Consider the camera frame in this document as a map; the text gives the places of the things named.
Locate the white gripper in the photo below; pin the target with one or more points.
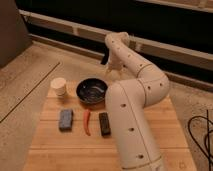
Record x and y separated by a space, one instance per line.
114 64

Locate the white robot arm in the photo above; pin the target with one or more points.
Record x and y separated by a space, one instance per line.
125 102

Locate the dark ceramic bowl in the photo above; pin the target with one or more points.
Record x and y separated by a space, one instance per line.
91 90

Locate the red chili pepper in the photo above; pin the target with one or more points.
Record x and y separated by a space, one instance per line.
86 117

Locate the white paper cup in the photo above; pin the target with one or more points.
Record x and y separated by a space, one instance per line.
59 86

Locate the black rectangular block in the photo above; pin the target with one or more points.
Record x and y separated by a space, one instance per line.
104 124

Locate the blue sponge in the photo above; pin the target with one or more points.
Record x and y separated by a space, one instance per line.
65 120

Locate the wooden cutting board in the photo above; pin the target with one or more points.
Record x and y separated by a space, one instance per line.
72 150

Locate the black object by rail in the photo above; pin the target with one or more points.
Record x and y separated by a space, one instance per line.
105 58

